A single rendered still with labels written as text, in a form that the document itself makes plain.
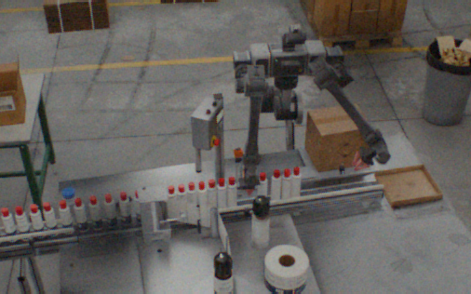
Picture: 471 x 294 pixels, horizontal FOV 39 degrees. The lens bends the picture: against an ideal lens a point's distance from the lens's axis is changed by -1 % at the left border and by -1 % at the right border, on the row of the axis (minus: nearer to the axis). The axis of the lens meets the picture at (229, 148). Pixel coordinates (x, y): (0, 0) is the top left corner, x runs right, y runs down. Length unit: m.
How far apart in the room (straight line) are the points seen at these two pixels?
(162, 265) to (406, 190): 1.43
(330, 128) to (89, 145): 2.41
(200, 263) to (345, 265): 0.72
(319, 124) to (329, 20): 2.90
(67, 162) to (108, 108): 0.76
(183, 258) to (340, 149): 1.10
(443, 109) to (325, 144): 2.17
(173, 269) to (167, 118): 2.62
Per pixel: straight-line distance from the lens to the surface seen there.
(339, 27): 6.65
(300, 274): 3.10
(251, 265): 3.32
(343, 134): 3.76
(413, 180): 3.95
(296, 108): 3.82
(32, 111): 4.66
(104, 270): 3.42
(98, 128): 5.72
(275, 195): 3.59
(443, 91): 5.68
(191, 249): 3.39
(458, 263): 3.56
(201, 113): 3.24
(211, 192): 3.46
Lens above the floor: 3.36
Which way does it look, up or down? 39 degrees down
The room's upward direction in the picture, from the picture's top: 1 degrees counter-clockwise
